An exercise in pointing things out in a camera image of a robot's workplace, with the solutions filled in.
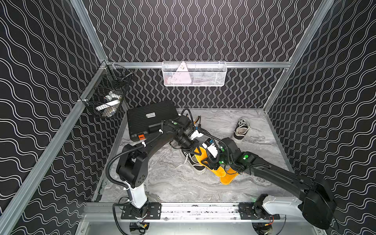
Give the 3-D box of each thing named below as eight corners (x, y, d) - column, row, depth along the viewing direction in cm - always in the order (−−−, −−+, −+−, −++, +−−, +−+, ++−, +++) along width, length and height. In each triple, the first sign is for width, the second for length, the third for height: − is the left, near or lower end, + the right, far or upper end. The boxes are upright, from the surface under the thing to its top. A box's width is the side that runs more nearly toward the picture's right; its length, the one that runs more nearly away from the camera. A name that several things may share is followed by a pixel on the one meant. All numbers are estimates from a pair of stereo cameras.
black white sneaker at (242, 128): (232, 140, 103) (234, 134, 98) (236, 122, 114) (239, 116, 108) (244, 144, 101) (247, 138, 96) (247, 125, 112) (251, 119, 106)
